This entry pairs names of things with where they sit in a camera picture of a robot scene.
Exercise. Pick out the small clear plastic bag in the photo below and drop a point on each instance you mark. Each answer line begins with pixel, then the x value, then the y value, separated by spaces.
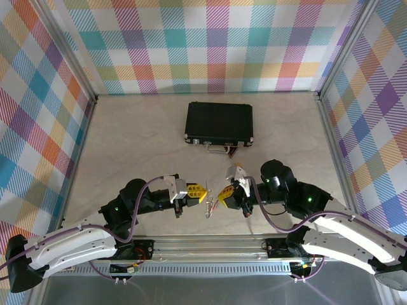
pixel 210 206

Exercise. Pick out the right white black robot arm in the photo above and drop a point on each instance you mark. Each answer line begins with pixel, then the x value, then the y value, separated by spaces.
pixel 343 244

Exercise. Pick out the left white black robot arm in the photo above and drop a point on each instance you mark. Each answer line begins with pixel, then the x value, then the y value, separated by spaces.
pixel 70 248

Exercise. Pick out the dark triangular tag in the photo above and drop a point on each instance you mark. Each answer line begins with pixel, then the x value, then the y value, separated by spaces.
pixel 231 152

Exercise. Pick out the perforated metal strip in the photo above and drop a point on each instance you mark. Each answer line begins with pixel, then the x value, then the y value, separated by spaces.
pixel 206 269

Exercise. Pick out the black briefcase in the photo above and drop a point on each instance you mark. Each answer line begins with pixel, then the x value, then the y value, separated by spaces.
pixel 219 122

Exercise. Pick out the grey metal plate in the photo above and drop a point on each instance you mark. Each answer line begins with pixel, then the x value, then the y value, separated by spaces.
pixel 206 292

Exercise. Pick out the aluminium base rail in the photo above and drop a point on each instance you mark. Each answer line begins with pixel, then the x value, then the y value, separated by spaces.
pixel 206 246

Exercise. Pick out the aluminium floor rail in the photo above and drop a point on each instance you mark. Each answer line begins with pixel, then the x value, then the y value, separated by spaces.
pixel 337 159
pixel 81 152

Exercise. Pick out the aluminium frame post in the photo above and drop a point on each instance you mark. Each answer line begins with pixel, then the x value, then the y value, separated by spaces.
pixel 346 47
pixel 66 47

